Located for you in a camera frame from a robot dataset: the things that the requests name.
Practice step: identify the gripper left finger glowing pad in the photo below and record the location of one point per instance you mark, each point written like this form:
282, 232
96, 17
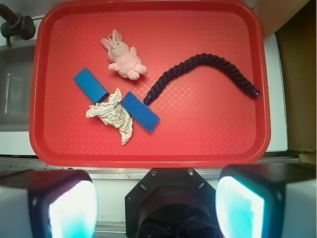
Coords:
47, 204

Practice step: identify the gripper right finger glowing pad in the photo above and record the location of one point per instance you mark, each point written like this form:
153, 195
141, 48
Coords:
267, 201

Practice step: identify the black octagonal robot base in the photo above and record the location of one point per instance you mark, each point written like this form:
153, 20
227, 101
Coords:
171, 203

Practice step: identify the smooth blue block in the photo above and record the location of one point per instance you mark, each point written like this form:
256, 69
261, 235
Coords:
90, 86

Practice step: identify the crumpled white paper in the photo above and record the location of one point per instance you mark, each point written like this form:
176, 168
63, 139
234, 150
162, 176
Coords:
113, 113

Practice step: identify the blue textured sponge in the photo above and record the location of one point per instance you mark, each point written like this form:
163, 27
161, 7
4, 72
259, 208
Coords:
140, 112

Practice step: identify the steel sink basin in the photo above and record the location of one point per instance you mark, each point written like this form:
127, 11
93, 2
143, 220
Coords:
16, 71

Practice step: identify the red plastic tray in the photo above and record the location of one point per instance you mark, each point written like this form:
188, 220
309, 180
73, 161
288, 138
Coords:
205, 119

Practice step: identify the pink plush bunny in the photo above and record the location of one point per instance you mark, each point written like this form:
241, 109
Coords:
123, 59

